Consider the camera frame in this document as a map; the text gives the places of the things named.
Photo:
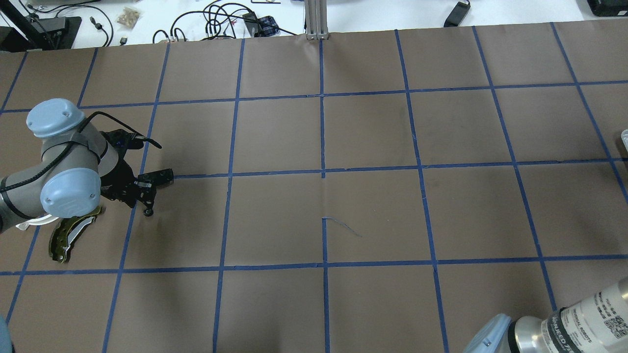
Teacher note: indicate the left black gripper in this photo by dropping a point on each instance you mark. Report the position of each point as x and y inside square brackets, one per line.
[117, 184]

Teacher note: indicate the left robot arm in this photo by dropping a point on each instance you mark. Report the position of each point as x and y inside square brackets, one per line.
[79, 165]

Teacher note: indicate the green brake shoe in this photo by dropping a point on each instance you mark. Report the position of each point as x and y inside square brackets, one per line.
[66, 232]

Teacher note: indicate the white curved plastic part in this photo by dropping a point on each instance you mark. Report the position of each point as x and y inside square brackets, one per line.
[47, 219]

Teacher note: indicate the bag of small parts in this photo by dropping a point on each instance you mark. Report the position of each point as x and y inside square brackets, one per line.
[128, 17]

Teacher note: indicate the black monitor stand base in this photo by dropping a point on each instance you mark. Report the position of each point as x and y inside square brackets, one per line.
[59, 33]

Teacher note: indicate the black power adapter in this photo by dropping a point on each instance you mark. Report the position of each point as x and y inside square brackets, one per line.
[457, 14]

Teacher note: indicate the aluminium frame post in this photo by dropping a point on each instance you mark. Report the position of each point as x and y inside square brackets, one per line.
[316, 21]

